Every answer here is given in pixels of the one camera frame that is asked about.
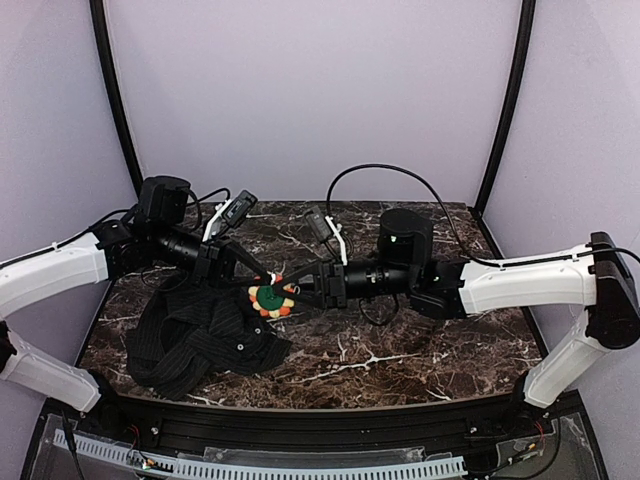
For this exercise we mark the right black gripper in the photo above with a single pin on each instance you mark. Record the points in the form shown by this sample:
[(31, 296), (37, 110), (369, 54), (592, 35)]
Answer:
[(329, 285)]

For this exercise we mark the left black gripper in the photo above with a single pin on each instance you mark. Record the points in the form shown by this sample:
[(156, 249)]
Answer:
[(212, 261)]

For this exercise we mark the flower brooch green orange yellow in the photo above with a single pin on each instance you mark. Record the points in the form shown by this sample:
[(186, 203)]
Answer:
[(267, 302)]

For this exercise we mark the black pinstriped shirt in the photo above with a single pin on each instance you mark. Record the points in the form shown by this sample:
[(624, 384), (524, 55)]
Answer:
[(187, 331)]

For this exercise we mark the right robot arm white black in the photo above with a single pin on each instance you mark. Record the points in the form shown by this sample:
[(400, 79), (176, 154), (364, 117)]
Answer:
[(593, 275)]

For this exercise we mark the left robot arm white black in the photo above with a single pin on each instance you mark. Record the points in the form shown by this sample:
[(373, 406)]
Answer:
[(109, 249)]

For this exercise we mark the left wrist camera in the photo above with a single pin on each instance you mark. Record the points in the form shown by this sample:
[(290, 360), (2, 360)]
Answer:
[(229, 215)]

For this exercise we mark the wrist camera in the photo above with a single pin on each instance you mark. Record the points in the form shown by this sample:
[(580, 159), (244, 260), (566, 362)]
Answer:
[(229, 215), (324, 230)]

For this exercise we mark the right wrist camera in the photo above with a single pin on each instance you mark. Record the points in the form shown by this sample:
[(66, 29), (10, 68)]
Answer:
[(324, 230)]

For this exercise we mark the white slotted cable duct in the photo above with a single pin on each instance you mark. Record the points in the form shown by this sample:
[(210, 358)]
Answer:
[(244, 464)]

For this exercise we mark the left black frame post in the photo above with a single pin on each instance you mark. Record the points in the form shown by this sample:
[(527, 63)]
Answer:
[(113, 92)]

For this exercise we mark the black frame post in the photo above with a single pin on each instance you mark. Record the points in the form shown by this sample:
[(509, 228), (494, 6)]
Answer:
[(113, 92), (508, 109)]

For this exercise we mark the right black frame post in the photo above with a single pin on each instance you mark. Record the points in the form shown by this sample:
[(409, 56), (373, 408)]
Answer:
[(508, 109)]

